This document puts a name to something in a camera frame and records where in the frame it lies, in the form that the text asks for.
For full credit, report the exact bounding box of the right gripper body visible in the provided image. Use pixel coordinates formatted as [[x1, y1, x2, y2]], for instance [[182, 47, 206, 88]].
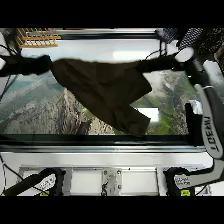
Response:
[[138, 55, 180, 74]]

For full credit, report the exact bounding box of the dark brown garment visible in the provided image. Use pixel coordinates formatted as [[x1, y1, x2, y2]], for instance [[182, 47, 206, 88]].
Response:
[[49, 58, 153, 138]]

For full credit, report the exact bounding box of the heap of clothes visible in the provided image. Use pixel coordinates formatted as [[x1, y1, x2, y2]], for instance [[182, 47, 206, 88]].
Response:
[[177, 28, 224, 69]]

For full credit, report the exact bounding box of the brown clothes hanger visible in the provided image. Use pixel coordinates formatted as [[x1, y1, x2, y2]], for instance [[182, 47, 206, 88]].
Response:
[[14, 36, 63, 50], [16, 28, 62, 41]]

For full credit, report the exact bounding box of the blue checked garment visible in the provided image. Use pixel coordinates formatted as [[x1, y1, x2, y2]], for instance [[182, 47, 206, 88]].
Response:
[[155, 28, 180, 45]]

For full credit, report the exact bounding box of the black garment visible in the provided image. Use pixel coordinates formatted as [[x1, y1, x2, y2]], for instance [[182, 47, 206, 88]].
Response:
[[184, 101, 205, 147]]

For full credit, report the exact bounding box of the silver frame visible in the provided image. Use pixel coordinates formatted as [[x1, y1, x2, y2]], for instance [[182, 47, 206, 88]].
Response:
[[0, 144, 224, 197]]

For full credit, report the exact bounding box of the black cable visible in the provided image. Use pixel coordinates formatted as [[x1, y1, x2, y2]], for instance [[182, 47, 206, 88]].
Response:
[[0, 154, 25, 196]]

